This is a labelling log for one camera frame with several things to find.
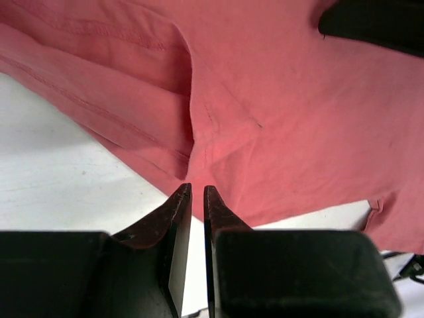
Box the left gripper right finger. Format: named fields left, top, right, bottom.
left=203, top=185, right=253, bottom=317

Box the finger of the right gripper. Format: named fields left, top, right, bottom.
left=318, top=1, right=423, bottom=58

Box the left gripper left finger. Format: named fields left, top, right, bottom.
left=111, top=184, right=192, bottom=317

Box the red t-shirt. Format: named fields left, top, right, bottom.
left=1, top=1, right=423, bottom=254

